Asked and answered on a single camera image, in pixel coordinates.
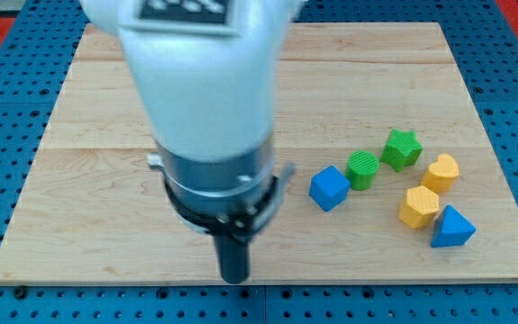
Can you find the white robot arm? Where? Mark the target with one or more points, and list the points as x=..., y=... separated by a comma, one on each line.
x=204, y=71

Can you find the blue cube block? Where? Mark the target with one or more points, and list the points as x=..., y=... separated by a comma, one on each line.
x=328, y=188

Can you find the yellow heart block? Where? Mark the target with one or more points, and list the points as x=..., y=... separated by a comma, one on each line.
x=442, y=174

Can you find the blue triangle block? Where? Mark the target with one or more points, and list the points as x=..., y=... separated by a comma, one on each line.
x=451, y=229

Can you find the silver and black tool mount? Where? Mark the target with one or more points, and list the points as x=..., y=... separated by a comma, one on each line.
x=236, y=196

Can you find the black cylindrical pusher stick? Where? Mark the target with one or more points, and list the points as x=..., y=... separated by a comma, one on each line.
x=233, y=258

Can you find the green cylinder block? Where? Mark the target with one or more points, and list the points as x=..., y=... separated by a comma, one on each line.
x=361, y=169

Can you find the light wooden board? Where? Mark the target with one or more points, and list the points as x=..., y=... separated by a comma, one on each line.
x=92, y=213

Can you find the green star block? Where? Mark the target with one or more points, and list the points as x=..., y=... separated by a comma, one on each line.
x=402, y=149

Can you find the black white fiducial marker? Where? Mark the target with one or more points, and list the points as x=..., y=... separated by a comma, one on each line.
x=195, y=17

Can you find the yellow hexagon block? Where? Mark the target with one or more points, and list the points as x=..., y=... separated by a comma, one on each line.
x=418, y=207

